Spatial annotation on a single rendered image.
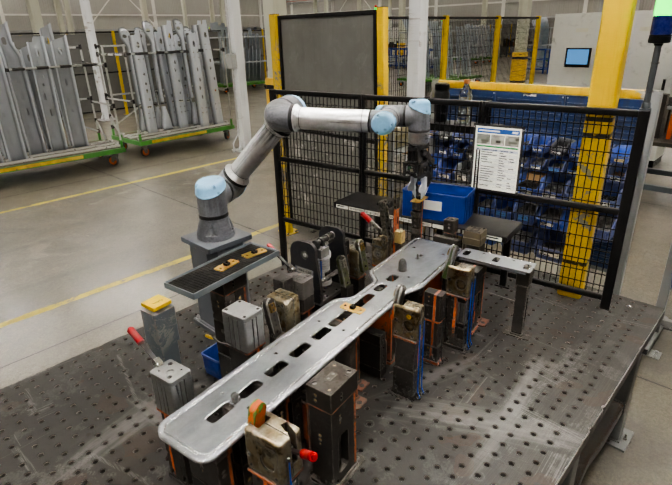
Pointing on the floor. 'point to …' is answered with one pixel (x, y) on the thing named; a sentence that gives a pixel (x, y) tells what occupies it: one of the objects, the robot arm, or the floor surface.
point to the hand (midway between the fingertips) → (419, 194)
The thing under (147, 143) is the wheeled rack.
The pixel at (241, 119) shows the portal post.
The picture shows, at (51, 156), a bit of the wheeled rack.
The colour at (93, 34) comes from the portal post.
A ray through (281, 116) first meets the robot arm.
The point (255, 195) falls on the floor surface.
